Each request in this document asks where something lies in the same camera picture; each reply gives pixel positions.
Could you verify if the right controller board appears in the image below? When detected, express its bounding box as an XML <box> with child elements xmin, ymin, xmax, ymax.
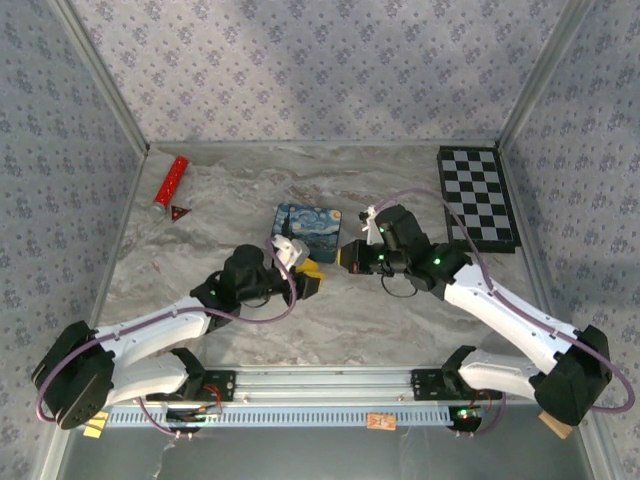
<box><xmin>446</xmin><ymin>405</ymin><xmax>486</xmax><ymax>433</ymax></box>

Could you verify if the aluminium frame post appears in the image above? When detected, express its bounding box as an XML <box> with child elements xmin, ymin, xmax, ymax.
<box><xmin>497</xmin><ymin>0</ymin><xmax>599</xmax><ymax>149</ymax></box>
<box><xmin>52</xmin><ymin>0</ymin><xmax>152</xmax><ymax>154</ymax></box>

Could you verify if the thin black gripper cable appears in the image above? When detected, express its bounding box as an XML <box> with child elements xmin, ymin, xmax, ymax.
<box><xmin>379</xmin><ymin>273</ymin><xmax>420</xmax><ymax>299</ymax></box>

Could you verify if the black and grey checkerboard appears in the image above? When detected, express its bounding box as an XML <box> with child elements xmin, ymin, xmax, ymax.
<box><xmin>436</xmin><ymin>144</ymin><xmax>523</xmax><ymax>256</ymax></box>

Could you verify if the left controller board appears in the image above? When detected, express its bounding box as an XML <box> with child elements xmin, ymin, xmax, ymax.
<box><xmin>165</xmin><ymin>405</ymin><xmax>224</xmax><ymax>433</ymax></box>

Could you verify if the wooden block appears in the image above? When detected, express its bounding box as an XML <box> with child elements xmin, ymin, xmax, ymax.
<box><xmin>538</xmin><ymin>412</ymin><xmax>574</xmax><ymax>441</ymax></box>

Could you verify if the small orange label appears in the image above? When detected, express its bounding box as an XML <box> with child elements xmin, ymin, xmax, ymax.
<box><xmin>366</xmin><ymin>412</ymin><xmax>397</xmax><ymax>432</ymax></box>

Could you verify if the controller board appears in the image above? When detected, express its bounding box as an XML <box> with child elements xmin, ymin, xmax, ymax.
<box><xmin>446</xmin><ymin>405</ymin><xmax>486</xmax><ymax>433</ymax></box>
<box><xmin>165</xmin><ymin>405</ymin><xmax>224</xmax><ymax>433</ymax></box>

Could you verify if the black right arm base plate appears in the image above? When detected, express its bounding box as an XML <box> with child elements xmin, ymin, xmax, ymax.
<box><xmin>411</xmin><ymin>368</ymin><xmax>503</xmax><ymax>402</ymax></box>

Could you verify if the starry night painted tin box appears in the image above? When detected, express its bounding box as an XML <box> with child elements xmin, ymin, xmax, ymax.
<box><xmin>268</xmin><ymin>201</ymin><xmax>344</xmax><ymax>266</ymax></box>

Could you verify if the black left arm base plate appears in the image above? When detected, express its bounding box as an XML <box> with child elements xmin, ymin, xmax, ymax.
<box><xmin>144</xmin><ymin>368</ymin><xmax>237</xmax><ymax>403</ymax></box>

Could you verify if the slotted blue-white cable duct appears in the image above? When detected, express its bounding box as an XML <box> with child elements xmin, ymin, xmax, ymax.
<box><xmin>102</xmin><ymin>403</ymin><xmax>459</xmax><ymax>429</ymax></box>

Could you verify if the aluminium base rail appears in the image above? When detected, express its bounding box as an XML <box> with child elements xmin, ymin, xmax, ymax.
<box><xmin>99</xmin><ymin>366</ymin><xmax>544</xmax><ymax>406</ymax></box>

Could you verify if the yellow tape piece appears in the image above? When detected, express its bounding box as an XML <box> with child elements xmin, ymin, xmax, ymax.
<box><xmin>82</xmin><ymin>413</ymin><xmax>111</xmax><ymax>440</ymax></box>

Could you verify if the red glitter tube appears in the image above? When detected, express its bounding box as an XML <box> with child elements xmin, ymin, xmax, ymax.
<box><xmin>151</xmin><ymin>155</ymin><xmax>191</xmax><ymax>220</ymax></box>

